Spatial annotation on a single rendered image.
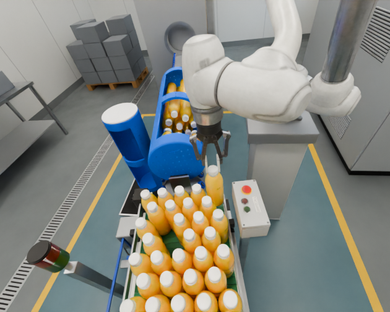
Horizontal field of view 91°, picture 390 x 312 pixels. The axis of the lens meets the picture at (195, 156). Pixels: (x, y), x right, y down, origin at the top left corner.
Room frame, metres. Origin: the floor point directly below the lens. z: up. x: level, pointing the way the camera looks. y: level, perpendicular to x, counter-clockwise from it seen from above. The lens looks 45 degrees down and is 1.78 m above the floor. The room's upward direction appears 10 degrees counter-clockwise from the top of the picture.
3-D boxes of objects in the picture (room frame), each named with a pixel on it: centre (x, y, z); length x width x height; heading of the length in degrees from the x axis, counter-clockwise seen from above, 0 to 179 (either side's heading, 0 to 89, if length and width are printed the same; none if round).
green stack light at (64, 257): (0.26, 0.49, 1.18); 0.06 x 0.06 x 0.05
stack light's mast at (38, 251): (0.26, 0.49, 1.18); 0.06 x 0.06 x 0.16
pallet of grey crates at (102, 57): (4.70, 1.43, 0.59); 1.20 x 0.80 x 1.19; 75
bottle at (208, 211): (0.41, -0.01, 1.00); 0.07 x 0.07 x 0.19
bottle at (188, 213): (0.42, 0.06, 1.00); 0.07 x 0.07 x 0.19
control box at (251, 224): (0.38, -0.18, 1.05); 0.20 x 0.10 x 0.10; 175
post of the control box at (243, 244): (0.38, -0.18, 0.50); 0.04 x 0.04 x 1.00; 85
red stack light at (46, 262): (0.26, 0.49, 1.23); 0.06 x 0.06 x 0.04
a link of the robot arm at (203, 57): (0.46, -0.07, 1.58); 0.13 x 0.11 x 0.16; 39
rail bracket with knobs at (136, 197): (0.58, 0.30, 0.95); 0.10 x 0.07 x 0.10; 85
